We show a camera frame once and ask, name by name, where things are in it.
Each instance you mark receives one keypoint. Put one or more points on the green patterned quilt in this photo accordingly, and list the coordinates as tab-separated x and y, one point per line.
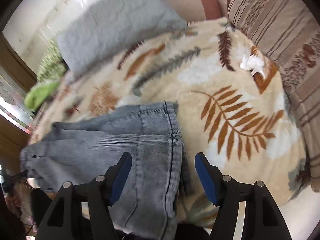
52	68

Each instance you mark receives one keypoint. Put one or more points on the brown striped cushion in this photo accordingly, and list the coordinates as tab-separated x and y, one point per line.
288	34

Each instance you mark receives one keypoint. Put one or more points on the beige leaf pattern blanket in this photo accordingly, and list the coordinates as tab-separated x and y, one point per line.
239	121

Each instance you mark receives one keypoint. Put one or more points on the pink brown sofa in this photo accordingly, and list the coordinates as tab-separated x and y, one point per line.
197	5

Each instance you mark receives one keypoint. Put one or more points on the white crumpled tissue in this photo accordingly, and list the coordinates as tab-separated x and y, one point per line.
253	64

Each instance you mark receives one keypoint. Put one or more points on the grey quilted pillow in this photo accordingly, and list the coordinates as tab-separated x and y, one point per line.
110	26

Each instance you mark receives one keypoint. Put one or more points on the grey denim pants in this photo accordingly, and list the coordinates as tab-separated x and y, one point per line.
80	151

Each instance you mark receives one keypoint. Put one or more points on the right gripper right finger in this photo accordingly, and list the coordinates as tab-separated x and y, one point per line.
263	218

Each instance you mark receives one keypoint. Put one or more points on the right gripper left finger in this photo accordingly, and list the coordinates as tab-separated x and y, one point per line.
81	211

